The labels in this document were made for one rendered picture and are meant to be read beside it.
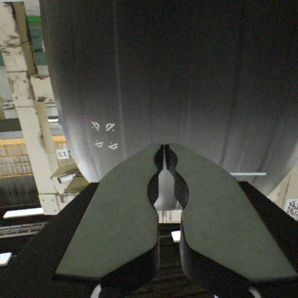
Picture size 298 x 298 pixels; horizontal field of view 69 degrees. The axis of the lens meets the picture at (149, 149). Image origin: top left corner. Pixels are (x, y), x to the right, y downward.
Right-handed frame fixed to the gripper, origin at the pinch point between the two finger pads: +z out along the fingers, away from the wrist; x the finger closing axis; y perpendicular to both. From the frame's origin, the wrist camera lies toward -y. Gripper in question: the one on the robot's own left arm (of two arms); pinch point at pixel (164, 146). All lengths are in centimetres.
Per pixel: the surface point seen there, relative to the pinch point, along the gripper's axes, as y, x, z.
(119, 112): 0.9, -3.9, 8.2
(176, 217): 59, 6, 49
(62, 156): 312, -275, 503
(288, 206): 30.7, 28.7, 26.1
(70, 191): 48, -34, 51
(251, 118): 1.8, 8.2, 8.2
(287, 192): 27.0, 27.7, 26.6
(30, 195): 704, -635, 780
